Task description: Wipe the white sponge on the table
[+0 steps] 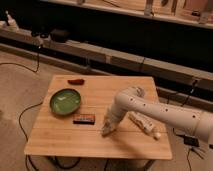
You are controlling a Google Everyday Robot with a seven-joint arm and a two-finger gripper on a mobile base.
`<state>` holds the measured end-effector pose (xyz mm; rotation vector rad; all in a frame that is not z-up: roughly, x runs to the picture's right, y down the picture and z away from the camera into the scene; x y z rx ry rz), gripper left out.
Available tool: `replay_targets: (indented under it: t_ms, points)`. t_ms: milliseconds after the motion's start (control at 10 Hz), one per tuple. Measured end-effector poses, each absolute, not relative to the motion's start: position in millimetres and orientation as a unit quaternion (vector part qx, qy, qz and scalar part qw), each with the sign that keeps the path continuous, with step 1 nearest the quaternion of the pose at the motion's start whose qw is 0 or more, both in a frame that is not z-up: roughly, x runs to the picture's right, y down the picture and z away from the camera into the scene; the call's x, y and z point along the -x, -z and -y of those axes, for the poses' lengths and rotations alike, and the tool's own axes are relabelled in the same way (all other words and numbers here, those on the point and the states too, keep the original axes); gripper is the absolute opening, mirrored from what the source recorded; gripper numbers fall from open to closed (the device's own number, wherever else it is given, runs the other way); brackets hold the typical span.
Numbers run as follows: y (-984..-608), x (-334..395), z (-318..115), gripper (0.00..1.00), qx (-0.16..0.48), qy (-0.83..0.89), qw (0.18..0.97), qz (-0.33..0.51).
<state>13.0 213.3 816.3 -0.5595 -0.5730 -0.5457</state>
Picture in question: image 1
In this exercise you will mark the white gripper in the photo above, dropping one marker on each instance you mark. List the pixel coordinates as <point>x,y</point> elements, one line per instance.
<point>110,122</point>

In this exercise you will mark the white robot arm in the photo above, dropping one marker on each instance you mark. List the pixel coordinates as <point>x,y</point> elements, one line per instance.
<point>194,122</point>

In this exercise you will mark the red rectangular snack box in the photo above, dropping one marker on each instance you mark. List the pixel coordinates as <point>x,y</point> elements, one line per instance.
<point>84,119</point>

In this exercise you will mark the white plastic bottle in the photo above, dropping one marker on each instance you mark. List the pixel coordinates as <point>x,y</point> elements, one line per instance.
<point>145,125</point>

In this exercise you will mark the wooden table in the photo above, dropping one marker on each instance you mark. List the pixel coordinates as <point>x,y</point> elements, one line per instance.
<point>60,136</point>

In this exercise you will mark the dark red chili pepper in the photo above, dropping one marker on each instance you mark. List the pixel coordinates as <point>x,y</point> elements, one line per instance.
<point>76,81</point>

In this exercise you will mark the green round bowl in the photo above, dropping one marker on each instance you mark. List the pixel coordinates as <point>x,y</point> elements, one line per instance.
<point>65,102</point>

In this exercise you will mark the black power adapter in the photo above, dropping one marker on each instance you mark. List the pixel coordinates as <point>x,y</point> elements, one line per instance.
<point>191,141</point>

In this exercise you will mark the black box on ledge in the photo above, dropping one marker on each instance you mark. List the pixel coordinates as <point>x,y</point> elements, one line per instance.
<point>59,35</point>

